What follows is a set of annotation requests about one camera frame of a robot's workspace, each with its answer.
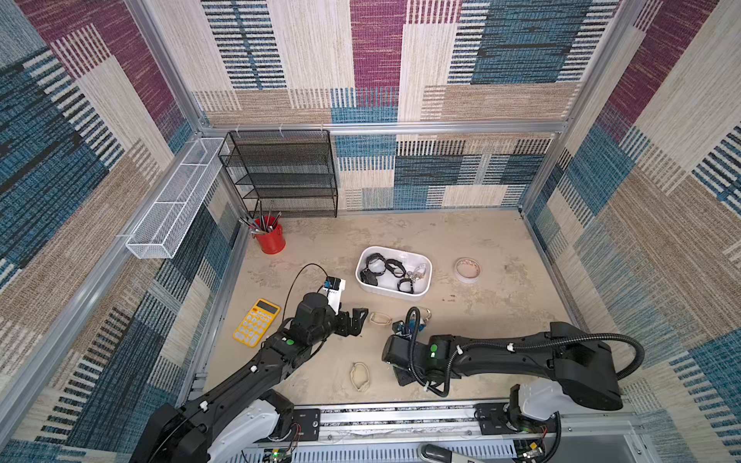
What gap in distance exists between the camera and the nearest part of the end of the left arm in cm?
73

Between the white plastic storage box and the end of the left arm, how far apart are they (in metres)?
0.21

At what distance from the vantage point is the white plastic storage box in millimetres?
955

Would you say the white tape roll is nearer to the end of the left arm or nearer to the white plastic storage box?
the white plastic storage box
